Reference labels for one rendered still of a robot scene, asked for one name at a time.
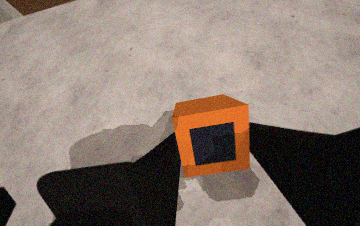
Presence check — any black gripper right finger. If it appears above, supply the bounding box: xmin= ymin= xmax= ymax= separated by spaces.
xmin=249 ymin=122 xmax=360 ymax=226

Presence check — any orange block with dark blue square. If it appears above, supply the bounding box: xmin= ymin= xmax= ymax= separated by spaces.
xmin=172 ymin=94 xmax=250 ymax=178

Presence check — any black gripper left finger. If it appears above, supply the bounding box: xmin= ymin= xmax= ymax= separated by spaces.
xmin=37 ymin=132 xmax=181 ymax=226

